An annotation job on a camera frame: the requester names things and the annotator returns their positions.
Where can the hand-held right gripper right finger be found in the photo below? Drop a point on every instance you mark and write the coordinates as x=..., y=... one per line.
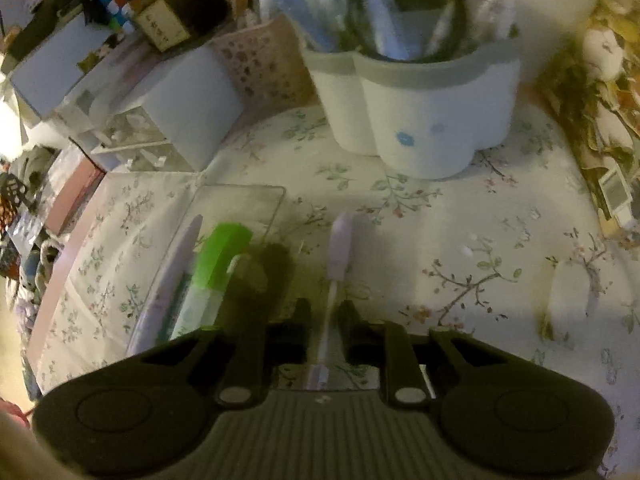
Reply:
x=352, y=335

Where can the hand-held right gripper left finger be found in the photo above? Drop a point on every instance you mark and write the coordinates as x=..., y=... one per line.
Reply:
x=300, y=332

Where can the green highlighter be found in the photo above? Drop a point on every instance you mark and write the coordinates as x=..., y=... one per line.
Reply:
x=225, y=255

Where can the white pen holder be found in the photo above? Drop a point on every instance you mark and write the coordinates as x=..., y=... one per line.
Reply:
x=425, y=110

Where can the white drawer organizer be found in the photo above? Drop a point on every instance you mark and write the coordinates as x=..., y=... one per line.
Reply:
x=200, y=100

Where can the white plush toy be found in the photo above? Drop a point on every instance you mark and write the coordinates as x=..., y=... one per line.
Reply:
x=47, y=251

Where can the pink perforated pen holder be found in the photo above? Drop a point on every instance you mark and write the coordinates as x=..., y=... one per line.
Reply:
x=260, y=60

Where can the black patterned object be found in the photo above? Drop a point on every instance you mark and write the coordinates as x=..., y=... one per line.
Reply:
x=17, y=192

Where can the black magnifying glass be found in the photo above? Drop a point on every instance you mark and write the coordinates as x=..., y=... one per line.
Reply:
x=461, y=17

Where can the white storage box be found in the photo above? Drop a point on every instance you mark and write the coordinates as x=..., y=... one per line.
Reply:
x=55, y=75

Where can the illustrated book with pink cover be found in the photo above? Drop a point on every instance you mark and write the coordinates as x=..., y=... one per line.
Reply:
x=600, y=60

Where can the colourful puzzle cube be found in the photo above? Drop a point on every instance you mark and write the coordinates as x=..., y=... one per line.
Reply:
x=107, y=0

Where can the dark green box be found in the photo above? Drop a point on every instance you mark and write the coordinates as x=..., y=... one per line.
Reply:
x=45, y=15

